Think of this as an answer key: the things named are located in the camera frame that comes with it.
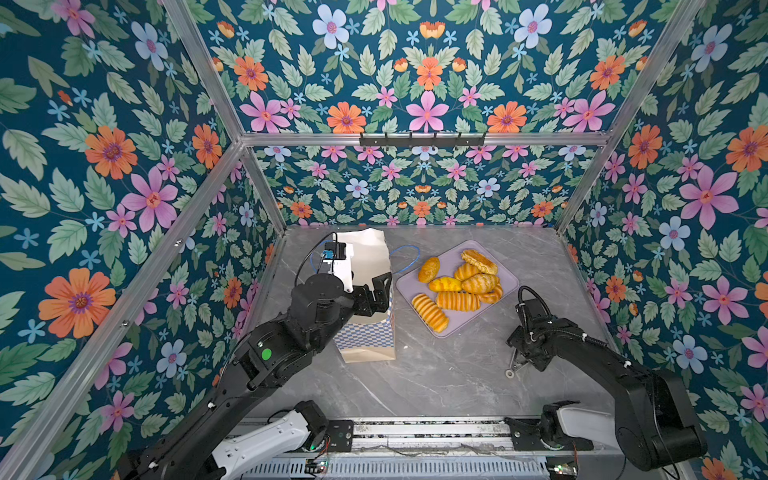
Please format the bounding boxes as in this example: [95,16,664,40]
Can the golden braided bread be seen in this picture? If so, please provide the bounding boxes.
[461,273,499,295]

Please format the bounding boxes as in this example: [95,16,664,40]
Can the blue checkered paper bag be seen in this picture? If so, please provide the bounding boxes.
[321,228,396,363]

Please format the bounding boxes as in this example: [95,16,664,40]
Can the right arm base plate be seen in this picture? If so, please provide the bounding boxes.
[503,417,594,451]

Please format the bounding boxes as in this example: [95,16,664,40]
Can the flat crusty bread slice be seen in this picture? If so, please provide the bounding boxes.
[461,249,498,275]

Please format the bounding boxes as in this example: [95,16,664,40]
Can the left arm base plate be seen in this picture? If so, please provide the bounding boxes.
[312,420,355,454]

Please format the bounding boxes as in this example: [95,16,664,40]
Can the long striped bread loaf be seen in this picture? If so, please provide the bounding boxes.
[411,293,450,333]

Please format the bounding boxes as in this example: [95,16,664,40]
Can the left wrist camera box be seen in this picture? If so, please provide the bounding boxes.
[322,241,347,262]

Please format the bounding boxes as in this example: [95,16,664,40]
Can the black hook rail on wall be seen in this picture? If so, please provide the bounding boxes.
[358,132,486,149]

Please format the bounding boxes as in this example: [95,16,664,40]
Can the croissant shaped fake bread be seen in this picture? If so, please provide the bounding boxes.
[477,284,504,305]

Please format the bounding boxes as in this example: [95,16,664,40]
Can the striped oblong bread loaf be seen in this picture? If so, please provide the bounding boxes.
[436,292,482,312]

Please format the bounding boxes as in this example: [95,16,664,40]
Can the striped fake bread roll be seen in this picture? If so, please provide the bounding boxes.
[453,263,480,282]

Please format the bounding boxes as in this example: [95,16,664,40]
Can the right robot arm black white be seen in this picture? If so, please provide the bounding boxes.
[507,296,708,471]

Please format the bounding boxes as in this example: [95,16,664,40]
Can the white perforated cable duct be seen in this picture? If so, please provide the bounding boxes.
[240,456,550,479]

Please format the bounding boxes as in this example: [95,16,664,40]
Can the metal tongs with white tips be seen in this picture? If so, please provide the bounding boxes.
[505,353,525,379]

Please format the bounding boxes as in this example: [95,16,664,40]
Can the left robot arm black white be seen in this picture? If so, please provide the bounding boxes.
[113,273,392,479]

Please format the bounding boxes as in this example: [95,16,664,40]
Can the round golden bread roll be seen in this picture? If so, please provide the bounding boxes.
[418,257,441,284]

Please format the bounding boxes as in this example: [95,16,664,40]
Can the yellow small bread roll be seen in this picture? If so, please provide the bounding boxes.
[428,276,463,293]

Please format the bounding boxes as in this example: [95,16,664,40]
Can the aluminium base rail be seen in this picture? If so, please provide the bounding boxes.
[227,416,685,463]

